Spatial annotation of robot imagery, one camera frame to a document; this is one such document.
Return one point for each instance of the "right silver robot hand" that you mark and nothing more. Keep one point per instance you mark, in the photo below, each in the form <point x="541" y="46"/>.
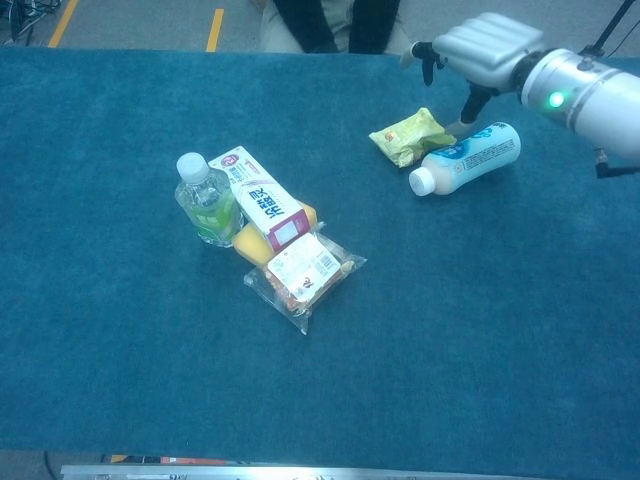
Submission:
<point x="485" y="45"/>

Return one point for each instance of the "white blue drink bottle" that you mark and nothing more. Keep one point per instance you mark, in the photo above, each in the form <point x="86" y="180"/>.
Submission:
<point x="475" y="155"/>

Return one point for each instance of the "yellow snack bag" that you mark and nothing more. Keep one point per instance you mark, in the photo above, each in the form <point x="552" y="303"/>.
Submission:
<point x="405" y="137"/>

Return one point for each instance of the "white toothpaste box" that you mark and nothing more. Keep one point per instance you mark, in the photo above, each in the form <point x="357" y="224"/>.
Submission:
<point x="265" y="205"/>

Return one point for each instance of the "yellow sponge block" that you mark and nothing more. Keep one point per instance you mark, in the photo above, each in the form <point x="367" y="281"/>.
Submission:
<point x="250" y="245"/>

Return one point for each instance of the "small clear green-label water bottle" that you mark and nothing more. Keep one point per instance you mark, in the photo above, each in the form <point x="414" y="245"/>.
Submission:
<point x="205" y="205"/>

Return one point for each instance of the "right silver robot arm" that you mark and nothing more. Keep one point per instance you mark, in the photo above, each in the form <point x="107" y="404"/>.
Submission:
<point x="590" y="100"/>

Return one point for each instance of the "black stand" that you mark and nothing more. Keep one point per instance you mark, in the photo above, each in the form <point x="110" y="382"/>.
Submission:
<point x="607" y="30"/>

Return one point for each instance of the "seated person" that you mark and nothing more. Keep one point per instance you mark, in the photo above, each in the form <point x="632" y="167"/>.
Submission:
<point x="320" y="25"/>

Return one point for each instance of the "clear bag with white label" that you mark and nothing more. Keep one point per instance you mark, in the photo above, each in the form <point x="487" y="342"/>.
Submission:
<point x="300" y="275"/>

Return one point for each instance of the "teal table cloth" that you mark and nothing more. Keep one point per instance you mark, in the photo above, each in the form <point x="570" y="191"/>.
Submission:
<point x="150" y="375"/>

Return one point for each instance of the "aluminium rail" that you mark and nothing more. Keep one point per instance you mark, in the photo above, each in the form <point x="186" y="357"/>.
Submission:
<point x="300" y="472"/>

